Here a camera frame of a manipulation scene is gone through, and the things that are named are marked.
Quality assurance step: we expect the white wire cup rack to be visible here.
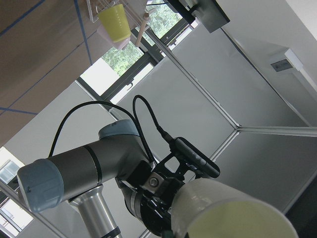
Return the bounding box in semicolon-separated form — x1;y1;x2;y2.
86;0;153;47

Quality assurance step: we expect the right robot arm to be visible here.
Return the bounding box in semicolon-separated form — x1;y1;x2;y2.
17;119;193;238

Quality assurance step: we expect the black laptop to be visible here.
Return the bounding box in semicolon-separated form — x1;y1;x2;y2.
167;0;230;33

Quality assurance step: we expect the yellow plastic cup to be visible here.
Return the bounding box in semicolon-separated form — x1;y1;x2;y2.
97;4;131;42

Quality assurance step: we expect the pale green plastic cup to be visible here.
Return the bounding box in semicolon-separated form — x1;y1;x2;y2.
171;178;298;238

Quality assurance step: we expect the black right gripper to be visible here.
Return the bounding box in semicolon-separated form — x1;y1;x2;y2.
116;153;198;237

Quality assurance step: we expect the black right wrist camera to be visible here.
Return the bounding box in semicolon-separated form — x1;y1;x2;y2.
169;137;220;178

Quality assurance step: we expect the pink plastic cup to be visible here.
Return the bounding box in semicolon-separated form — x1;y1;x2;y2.
97;24;130;50

